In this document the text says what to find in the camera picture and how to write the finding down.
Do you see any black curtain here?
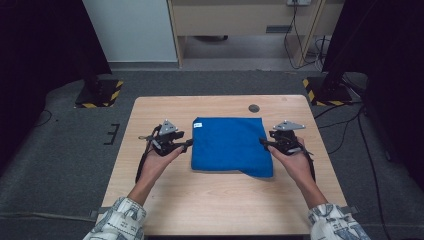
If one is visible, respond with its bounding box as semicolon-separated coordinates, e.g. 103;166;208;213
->
0;0;113;168
321;0;424;191

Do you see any right hand-held gripper black cable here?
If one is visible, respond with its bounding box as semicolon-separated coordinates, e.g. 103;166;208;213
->
301;144;317;184

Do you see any looped black floor cable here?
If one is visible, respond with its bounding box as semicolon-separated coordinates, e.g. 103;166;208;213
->
318;114;363;155

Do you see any long black floor cable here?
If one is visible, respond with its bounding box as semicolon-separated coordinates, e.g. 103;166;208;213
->
356;106;388;240

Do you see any person's right hand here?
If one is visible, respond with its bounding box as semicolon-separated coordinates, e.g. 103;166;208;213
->
267;136;318;190

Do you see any black tape floor mark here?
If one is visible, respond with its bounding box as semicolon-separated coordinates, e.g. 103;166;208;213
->
103;123;121;146

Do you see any person's left hand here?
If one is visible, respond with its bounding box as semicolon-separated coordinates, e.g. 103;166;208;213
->
138;146;184;188

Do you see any black stand with striped base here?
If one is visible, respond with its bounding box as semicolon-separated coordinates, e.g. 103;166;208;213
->
302;49;354;107
74;49;124;109

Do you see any black hanging power cable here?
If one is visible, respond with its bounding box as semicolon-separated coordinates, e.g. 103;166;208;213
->
283;3;323;70

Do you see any blue cloth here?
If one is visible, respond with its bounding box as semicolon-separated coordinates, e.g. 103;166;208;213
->
190;116;274;179

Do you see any thin black cable loop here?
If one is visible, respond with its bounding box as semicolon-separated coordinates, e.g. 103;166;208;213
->
33;109;54;128

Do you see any white panel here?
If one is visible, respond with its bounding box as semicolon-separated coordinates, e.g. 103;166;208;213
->
82;0;178;63

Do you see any light wooden cabinet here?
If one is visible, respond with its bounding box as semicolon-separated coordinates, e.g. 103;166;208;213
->
166;0;346;68

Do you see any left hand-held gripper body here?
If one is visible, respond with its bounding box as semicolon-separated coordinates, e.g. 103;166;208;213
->
138;119;186;158

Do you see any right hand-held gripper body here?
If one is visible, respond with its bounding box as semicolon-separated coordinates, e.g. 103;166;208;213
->
268;120;307;156

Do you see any bundle of thin cables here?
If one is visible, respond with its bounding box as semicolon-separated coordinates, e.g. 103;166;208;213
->
313;35;332;73

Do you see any left hand-held gripper black cable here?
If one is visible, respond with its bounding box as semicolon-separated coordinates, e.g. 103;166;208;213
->
134;124;163;184

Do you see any grey rectangular cabinet plate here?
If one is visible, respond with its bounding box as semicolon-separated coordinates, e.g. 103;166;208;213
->
265;24;293;34

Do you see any hand-held gripper black cable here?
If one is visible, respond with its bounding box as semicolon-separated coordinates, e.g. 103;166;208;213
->
301;144;317;184
134;124;163;184

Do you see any short black floor cable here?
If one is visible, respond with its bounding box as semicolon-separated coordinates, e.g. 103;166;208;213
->
313;101;366;120

